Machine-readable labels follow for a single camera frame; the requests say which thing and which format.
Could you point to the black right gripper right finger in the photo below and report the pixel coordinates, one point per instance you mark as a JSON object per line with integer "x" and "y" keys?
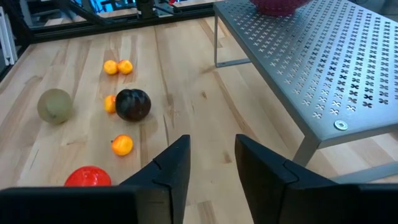
{"x": 270, "y": 193}

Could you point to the red bowl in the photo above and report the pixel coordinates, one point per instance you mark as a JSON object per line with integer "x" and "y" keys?
{"x": 276, "y": 8}

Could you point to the small orange fruit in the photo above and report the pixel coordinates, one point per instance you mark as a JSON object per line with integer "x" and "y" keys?
{"x": 109, "y": 104}
{"x": 110, "y": 67}
{"x": 122, "y": 145}
{"x": 125, "y": 67}

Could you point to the pale green round fruit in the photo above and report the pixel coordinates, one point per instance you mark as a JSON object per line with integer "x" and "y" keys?
{"x": 55, "y": 106}

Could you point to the white aluminium post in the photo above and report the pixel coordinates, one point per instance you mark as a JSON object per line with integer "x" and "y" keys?
{"x": 7, "y": 37}

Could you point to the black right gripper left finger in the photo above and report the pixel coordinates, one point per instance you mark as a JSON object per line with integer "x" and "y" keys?
{"x": 161, "y": 193}

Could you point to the dark purple plum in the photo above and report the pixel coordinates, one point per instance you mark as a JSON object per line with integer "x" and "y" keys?
{"x": 133, "y": 105}

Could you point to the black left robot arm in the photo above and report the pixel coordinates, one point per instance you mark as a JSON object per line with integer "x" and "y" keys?
{"x": 145, "y": 8}

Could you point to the grey perforated metal shelf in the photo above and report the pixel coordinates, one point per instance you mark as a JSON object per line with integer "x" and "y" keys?
{"x": 311, "y": 62}

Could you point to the shiny red round fruit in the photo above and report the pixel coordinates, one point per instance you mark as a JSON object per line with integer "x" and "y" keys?
{"x": 88, "y": 177}

